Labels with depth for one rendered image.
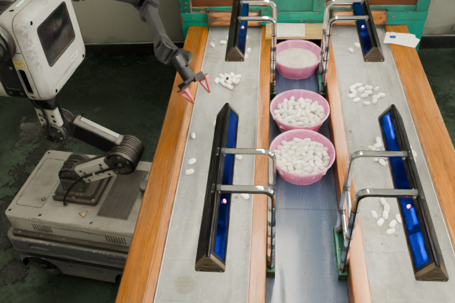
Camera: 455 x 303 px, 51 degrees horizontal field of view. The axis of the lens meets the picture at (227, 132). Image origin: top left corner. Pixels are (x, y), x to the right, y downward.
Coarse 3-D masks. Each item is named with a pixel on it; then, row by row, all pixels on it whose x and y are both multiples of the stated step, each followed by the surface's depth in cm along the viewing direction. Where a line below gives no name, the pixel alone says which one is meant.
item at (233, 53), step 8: (232, 8) 225; (240, 8) 215; (248, 8) 225; (232, 16) 217; (232, 24) 209; (240, 24) 207; (232, 32) 202; (240, 32) 203; (232, 40) 196; (240, 40) 199; (232, 48) 191; (240, 48) 196; (232, 56) 194; (240, 56) 193
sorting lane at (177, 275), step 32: (224, 32) 270; (256, 32) 269; (224, 64) 247; (256, 64) 246; (224, 96) 227; (256, 96) 226; (192, 128) 212; (256, 128) 209; (192, 192) 184; (192, 224) 173; (192, 256) 163; (160, 288) 155; (192, 288) 154; (224, 288) 154
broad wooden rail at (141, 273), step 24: (192, 48) 256; (192, 96) 227; (168, 120) 212; (168, 144) 201; (168, 168) 191; (144, 192) 183; (168, 192) 182; (144, 216) 173; (168, 216) 175; (144, 240) 166; (144, 264) 159; (120, 288) 153; (144, 288) 152
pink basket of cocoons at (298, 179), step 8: (280, 136) 201; (288, 136) 203; (296, 136) 204; (304, 136) 204; (312, 136) 202; (320, 136) 200; (272, 144) 198; (280, 144) 203; (328, 144) 197; (328, 152) 197; (280, 168) 187; (288, 176) 188; (296, 176) 186; (304, 176) 184; (312, 176) 186; (320, 176) 190; (296, 184) 193; (304, 184) 192
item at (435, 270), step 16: (384, 112) 161; (384, 128) 158; (400, 128) 151; (384, 144) 154; (400, 144) 146; (400, 160) 143; (400, 176) 140; (416, 176) 138; (400, 208) 134; (416, 208) 128; (416, 224) 126; (432, 224) 128; (416, 240) 124; (432, 240) 120; (416, 256) 121; (432, 256) 117; (416, 272) 119; (432, 272) 116
